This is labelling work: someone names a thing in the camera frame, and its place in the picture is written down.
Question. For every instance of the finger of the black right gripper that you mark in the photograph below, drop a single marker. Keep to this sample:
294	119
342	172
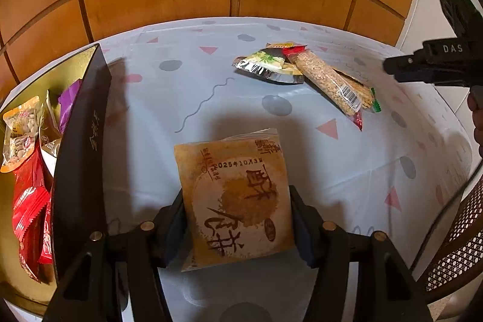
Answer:
417	67

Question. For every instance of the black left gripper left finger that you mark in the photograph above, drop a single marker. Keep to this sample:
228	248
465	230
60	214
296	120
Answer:
170	228

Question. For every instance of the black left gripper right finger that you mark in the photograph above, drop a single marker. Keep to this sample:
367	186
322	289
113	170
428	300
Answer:
307	229

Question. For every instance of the brown pastry packet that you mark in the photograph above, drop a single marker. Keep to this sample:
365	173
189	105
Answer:
236	197

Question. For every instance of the sesame bar clear packet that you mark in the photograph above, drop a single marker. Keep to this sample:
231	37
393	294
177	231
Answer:
326	79

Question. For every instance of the red cake packet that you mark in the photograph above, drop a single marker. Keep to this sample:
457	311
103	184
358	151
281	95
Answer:
31	192

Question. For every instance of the yellow green foil snack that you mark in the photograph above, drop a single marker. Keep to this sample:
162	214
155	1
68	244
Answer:
272	63

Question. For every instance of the purple snack pouch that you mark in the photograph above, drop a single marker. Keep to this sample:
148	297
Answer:
66	101

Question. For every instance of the orange nut snack bag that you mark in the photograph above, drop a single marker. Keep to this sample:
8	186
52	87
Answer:
22	124

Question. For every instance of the cracker pack green ends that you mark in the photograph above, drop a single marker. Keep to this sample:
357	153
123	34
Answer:
366	94

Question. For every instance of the red snack packet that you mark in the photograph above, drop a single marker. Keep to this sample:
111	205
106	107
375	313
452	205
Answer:
31	238

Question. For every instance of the long white gold box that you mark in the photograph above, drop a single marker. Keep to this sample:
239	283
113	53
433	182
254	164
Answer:
49	136

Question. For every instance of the person's right hand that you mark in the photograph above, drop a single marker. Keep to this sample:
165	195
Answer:
477	118

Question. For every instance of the white patterned tablecloth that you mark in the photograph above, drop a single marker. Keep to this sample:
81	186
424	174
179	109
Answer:
378	190

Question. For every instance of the gold rectangular tin box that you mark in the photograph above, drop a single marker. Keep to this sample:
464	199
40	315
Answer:
53	217

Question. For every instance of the rattan chair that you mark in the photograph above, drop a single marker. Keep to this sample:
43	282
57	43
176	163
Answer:
459	259

